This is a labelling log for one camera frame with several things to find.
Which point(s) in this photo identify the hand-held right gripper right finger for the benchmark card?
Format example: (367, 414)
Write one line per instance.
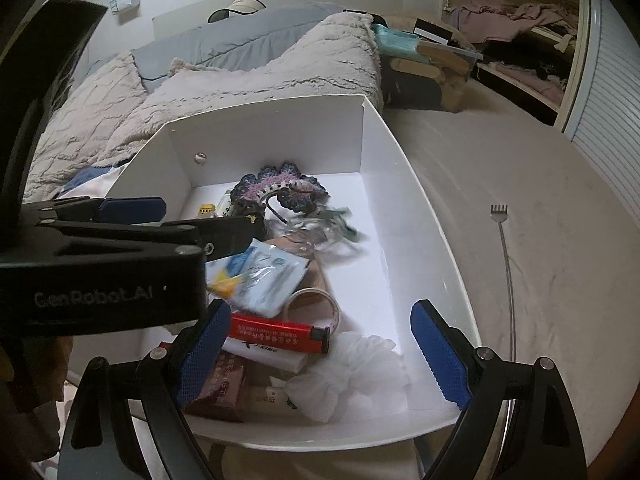
(440, 355)

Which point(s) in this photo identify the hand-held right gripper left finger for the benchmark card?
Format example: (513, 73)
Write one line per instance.
(205, 355)

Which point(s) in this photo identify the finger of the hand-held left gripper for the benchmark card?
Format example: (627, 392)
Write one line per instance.
(230, 237)
(135, 208)

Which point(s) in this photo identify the blue white mask packet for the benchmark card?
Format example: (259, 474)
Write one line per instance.
(260, 280)

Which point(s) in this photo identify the red lighter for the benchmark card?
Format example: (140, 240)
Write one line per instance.
(275, 332)

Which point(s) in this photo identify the white cardboard box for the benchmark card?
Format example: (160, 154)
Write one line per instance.
(380, 240)

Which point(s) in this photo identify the person's left hand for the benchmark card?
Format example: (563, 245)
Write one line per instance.
(57, 365)

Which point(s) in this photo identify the small yellow item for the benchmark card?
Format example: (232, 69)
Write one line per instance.
(206, 209)

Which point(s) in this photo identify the reddish brown box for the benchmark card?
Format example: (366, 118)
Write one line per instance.
(225, 390)

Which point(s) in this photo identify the dark blue cloth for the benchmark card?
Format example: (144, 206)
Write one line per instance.
(90, 180)

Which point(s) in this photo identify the cream tube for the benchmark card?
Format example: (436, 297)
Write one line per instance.
(265, 397)

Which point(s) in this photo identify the metal back scratcher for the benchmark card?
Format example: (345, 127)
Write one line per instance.
(507, 270)

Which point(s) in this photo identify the beige tape roll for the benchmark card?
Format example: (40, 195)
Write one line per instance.
(336, 312)

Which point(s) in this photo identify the printed bed sheet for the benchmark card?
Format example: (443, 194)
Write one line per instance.
(300, 465)

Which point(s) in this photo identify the beige fluffy blanket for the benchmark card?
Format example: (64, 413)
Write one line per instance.
(225, 85)

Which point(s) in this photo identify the white headboard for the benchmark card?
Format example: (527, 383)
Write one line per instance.
(180, 20)

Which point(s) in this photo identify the grey pillow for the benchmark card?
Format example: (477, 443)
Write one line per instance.
(240, 35)

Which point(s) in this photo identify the teal packet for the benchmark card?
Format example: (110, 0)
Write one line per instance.
(395, 40)

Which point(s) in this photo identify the black white striped box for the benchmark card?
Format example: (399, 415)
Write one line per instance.
(432, 30)

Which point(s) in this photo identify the white louvre door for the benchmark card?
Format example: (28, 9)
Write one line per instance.
(610, 110)

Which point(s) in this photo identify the pile of dark clothes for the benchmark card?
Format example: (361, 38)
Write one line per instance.
(530, 60)

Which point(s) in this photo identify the pile of pink clothes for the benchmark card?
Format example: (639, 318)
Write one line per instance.
(500, 17)

